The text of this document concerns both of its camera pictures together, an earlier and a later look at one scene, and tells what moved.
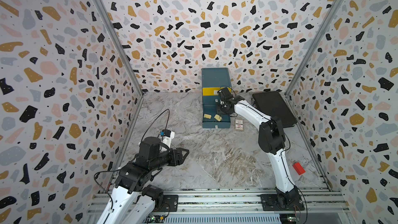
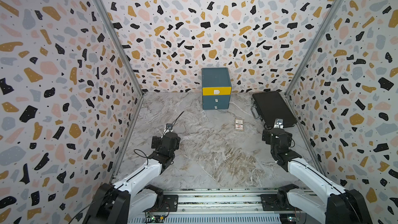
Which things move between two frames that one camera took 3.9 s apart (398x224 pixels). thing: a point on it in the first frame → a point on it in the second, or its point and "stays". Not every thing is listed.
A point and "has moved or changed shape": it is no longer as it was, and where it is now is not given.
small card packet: x=239 y=124 stays
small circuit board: x=152 y=219 stays
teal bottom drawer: x=213 y=123 has moved or changed shape
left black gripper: x=179 y=160 → x=155 y=143
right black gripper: x=219 y=112 → x=268 y=134
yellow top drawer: x=212 y=91 stays
